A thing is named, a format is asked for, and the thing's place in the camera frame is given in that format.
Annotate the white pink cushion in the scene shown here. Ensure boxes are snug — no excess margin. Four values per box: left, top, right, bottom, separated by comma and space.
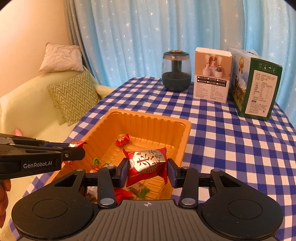
39, 42, 83, 72

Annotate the large red gold snack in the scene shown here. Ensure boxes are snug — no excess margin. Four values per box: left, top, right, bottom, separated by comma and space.
123, 147, 168, 187

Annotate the dark glass humidifier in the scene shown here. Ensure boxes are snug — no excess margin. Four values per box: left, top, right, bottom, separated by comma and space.
162, 50, 192, 92

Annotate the person left hand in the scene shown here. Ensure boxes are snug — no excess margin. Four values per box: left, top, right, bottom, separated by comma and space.
0, 179, 11, 228

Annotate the clear grey snack packet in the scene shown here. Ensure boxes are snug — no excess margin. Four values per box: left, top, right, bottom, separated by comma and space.
86, 186, 98, 203

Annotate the green zigzag cushion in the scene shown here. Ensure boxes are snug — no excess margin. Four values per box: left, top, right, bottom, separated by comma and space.
48, 71, 101, 126

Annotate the green carton box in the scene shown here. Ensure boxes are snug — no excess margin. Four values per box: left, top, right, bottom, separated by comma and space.
229, 47, 282, 121

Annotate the blue star curtain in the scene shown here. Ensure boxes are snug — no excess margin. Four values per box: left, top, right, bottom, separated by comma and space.
75, 1, 295, 123

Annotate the orange plastic tray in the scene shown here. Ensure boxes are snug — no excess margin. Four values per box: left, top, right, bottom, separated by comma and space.
45, 108, 193, 201

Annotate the grey curtain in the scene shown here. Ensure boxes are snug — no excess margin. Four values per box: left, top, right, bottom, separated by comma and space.
64, 1, 101, 84

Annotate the small red white candy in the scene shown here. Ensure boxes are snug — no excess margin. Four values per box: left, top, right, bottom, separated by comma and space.
116, 133, 130, 147

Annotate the red pillow snack packet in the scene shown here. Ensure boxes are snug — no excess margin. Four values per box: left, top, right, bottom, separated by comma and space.
114, 188, 132, 204

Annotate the white humidifier box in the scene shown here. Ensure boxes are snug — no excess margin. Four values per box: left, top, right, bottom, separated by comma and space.
193, 47, 232, 103

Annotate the green brown candy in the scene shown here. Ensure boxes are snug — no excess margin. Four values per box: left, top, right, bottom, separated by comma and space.
127, 182, 150, 199

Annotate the yellow green candy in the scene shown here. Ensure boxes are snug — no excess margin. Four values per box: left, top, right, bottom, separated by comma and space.
89, 158, 110, 173

